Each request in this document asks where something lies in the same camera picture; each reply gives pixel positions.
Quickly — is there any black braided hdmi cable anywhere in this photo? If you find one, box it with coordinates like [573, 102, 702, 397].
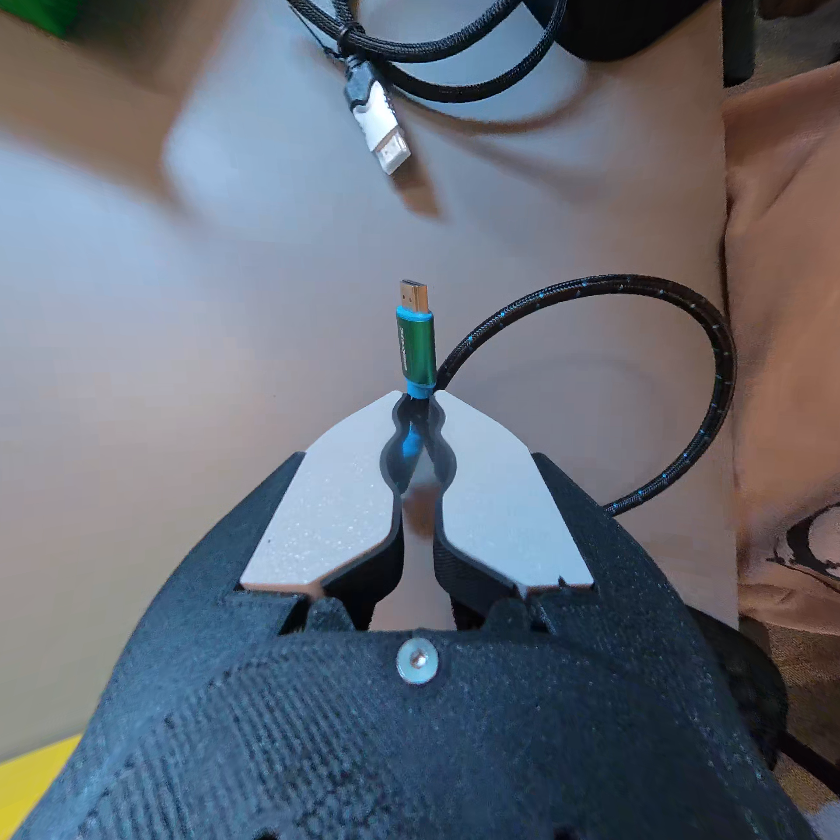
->
[392, 274, 739, 519]

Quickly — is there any green plastic bin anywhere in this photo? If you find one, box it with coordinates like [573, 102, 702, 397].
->
[0, 0, 83, 39]

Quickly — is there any black braided silver-plug cable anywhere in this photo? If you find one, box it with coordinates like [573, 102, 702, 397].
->
[285, 0, 571, 177]

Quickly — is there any yellow plastic bin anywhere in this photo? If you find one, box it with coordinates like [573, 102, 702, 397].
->
[0, 734, 83, 840]

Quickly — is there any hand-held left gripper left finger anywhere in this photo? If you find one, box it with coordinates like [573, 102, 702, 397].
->
[239, 390, 406, 599]

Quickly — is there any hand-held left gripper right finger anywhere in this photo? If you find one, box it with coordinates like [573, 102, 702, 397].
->
[430, 390, 596, 598]

